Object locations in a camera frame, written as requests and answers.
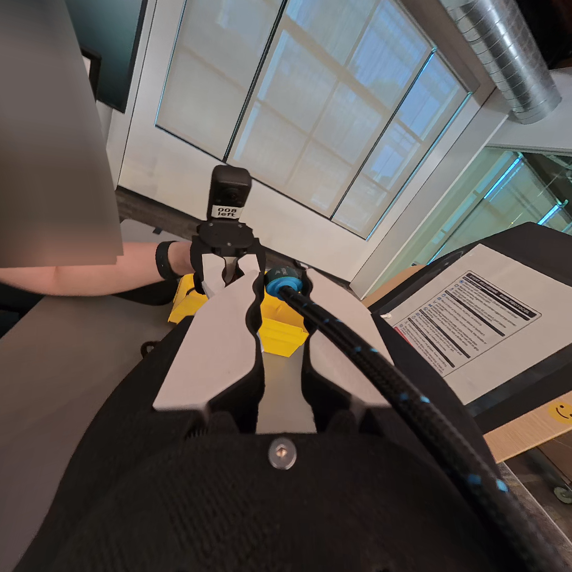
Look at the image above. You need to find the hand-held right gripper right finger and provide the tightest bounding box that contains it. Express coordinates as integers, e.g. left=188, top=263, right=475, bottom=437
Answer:
left=301, top=267, right=397, bottom=408

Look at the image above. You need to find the printed instruction sheet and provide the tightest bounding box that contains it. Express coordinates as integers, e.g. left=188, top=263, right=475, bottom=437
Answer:
left=393, top=270, right=541, bottom=369

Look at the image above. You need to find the black wristband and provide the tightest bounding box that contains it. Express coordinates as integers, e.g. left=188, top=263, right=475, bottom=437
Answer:
left=155, top=240, right=180, bottom=281

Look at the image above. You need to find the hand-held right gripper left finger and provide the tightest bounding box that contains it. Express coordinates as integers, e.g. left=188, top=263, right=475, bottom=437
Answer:
left=152, top=269, right=265, bottom=414

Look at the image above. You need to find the black blue-flecked HDMI cable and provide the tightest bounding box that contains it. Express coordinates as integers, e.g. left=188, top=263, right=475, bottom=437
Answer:
left=265, top=265, right=564, bottom=572

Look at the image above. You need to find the protocol sheet on stand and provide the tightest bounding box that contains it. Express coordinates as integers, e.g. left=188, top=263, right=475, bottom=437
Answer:
left=370, top=221, right=572, bottom=432
left=362, top=265, right=572, bottom=464

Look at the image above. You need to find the yellow plastic bin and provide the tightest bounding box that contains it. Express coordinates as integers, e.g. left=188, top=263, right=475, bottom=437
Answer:
left=167, top=267, right=310, bottom=358

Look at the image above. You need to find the large paned window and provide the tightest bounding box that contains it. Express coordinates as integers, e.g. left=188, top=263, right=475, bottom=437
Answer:
left=154, top=0, right=473, bottom=240

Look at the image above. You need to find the metal ventilation duct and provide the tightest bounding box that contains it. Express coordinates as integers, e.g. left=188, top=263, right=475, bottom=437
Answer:
left=447, top=0, right=562, bottom=125

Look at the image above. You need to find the person's left forearm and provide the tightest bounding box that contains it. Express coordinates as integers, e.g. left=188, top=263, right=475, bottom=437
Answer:
left=0, top=241, right=161, bottom=296

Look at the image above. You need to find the glass wall panel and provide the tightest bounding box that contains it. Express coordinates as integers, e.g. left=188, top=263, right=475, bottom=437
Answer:
left=411, top=150, right=572, bottom=269

